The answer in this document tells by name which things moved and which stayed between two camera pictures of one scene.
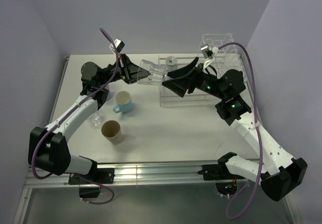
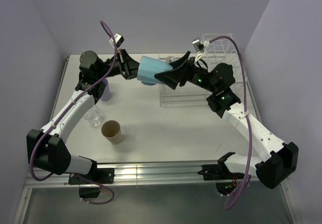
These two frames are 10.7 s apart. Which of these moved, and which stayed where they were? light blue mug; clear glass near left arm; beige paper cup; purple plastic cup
Moved: light blue mug
Stayed: clear glass near left arm; purple plastic cup; beige paper cup
